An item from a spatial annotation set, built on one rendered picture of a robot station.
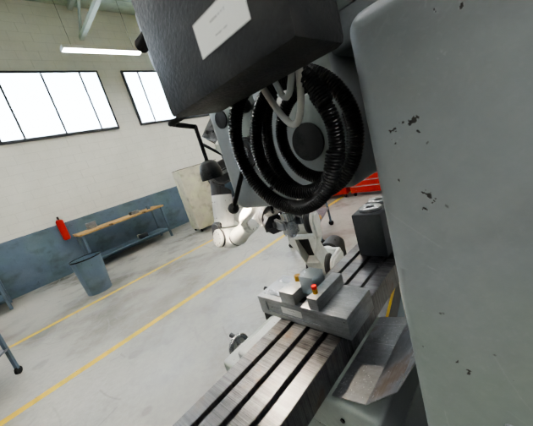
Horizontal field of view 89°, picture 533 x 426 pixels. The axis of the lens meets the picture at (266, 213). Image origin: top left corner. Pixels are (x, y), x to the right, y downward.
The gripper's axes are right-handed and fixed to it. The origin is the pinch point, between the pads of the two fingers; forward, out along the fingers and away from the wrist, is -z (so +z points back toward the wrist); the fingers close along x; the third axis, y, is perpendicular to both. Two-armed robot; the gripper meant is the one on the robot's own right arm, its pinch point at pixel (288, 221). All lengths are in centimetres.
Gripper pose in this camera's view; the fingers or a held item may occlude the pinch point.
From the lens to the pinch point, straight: 78.6
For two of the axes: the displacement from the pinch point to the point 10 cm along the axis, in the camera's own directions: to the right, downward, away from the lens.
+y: 2.8, 9.3, 2.3
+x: 8.9, -3.4, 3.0
